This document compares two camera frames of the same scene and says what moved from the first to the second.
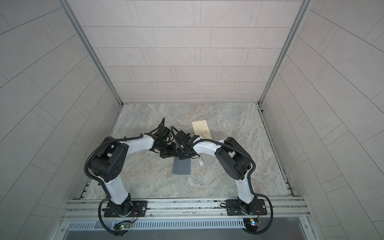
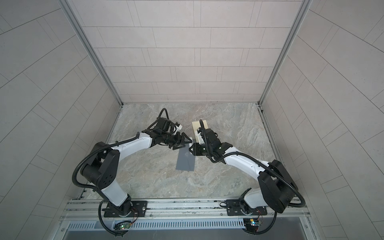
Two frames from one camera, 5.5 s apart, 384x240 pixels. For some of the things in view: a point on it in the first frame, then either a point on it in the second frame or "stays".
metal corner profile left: (92, 51) stays
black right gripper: (180, 156) -> (195, 152)
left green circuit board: (125, 226) stays
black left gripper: (173, 147) -> (177, 143)
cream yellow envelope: (201, 129) stays
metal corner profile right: (303, 9) stays
